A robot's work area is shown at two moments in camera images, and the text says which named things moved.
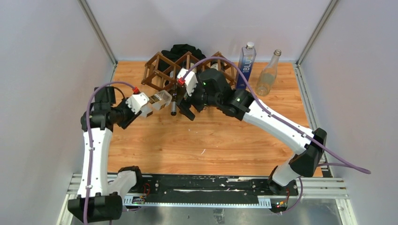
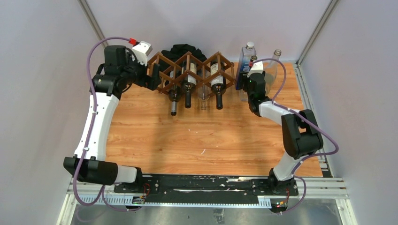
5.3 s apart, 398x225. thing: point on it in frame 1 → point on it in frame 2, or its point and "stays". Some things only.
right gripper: (185, 107) → (249, 78)
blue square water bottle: (247, 60) stays
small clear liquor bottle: (160, 100) → (243, 93)
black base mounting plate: (217, 185) stays
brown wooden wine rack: (161, 73) stays
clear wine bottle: (264, 83) stays
